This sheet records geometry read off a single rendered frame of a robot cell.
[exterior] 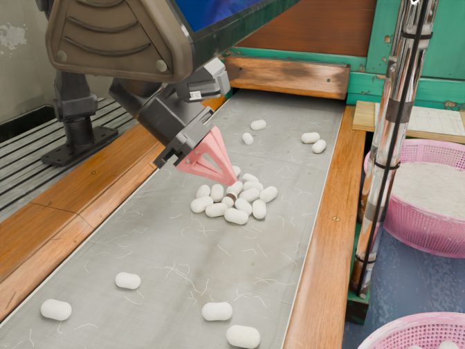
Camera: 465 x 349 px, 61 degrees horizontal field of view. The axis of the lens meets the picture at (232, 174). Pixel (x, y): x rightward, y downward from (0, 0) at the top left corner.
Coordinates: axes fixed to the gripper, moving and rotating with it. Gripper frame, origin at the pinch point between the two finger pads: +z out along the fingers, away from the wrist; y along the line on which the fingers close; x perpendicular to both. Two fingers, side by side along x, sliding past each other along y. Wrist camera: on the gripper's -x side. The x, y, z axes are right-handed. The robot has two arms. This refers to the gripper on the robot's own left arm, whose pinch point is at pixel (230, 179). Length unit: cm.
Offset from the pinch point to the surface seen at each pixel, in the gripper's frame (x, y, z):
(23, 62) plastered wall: 156, 153, -121
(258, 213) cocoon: 2.5, 2.1, 7.0
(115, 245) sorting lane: 14.7, -9.5, -5.1
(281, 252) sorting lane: 0.4, -3.5, 11.7
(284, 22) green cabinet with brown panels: -6, 52, -11
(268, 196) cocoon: 2.3, 7.0, 7.3
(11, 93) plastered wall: 170, 139, -112
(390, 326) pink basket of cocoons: -10.5, -14.0, 19.7
